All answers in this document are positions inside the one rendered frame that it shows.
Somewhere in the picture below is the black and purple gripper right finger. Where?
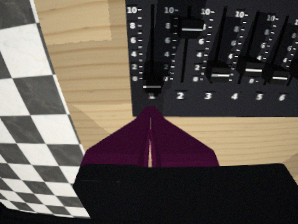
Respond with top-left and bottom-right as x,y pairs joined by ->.
150,106 -> 220,167

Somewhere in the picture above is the black lighting desk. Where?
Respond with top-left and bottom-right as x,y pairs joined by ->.
125,0 -> 298,117

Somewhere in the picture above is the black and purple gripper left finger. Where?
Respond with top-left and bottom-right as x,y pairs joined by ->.
79,106 -> 150,168

